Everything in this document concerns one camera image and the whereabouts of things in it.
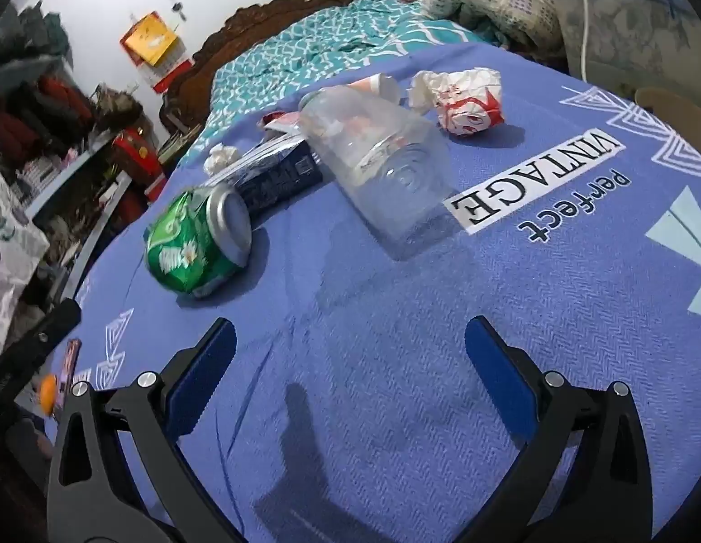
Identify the carved wooden headboard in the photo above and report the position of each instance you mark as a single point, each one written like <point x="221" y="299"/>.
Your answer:
<point x="243" y="20"/>

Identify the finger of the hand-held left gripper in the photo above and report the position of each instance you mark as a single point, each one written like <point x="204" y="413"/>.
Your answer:
<point x="39" y="339"/>

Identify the brown handbag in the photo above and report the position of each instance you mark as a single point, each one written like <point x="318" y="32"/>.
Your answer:
<point x="118" y="104"/>

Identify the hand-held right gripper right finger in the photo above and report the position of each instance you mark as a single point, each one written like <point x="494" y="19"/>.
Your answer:
<point x="500" y="379"/>

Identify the crumpled red white paper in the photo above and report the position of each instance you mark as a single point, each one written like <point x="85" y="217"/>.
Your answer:
<point x="463" y="102"/>

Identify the teal patterned bedsheet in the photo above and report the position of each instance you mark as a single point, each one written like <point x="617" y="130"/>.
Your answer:
<point x="305" y="51"/>

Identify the dark blue carton box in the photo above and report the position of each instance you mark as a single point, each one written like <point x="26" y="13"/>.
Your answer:
<point x="282" y="175"/>

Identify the pink white paper cup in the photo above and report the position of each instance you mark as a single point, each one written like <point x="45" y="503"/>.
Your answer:
<point x="378" y="86"/>

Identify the grey shelf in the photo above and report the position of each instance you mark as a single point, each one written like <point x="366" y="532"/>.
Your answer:
<point x="84" y="152"/>

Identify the dark green bag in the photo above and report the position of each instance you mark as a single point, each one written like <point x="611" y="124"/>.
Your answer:
<point x="45" y="34"/>

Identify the white printed cloth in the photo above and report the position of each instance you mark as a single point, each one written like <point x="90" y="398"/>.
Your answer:
<point x="11" y="249"/>

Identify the brown cardboard piece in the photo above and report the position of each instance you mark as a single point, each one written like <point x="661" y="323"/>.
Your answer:
<point x="667" y="104"/>

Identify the clear plastic cup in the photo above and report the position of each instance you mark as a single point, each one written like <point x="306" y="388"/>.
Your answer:
<point x="378" y="147"/>

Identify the pile of dark red clothes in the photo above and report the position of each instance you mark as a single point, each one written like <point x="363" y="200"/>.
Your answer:
<point x="39" y="113"/>

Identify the wall hook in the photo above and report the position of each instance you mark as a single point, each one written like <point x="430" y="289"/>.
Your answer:
<point x="176" y="8"/>

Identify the small pink printed packet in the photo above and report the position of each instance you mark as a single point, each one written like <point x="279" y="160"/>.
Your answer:
<point x="72" y="362"/>

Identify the clear plastic storage bin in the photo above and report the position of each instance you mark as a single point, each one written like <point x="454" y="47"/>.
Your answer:
<point x="627" y="28"/>

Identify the red gift box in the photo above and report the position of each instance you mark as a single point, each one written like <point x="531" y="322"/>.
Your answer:
<point x="136" y="161"/>

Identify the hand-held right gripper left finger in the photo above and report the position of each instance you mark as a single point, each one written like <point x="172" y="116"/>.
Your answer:
<point x="200" y="379"/>

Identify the small red white packet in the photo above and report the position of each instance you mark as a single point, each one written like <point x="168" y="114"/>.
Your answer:
<point x="277" y="120"/>

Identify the green drink can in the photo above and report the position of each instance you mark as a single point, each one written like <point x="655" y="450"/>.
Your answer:
<point x="180" y="249"/>

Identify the crumpled white tissue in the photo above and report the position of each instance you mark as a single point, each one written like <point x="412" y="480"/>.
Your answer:
<point x="221" y="158"/>

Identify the yellow paper bag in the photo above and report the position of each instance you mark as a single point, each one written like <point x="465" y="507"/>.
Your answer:
<point x="149" y="39"/>

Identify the orange round object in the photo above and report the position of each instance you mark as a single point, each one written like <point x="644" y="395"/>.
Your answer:
<point x="47" y="393"/>

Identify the blue printed blanket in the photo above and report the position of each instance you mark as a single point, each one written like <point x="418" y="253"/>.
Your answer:
<point x="384" y="294"/>

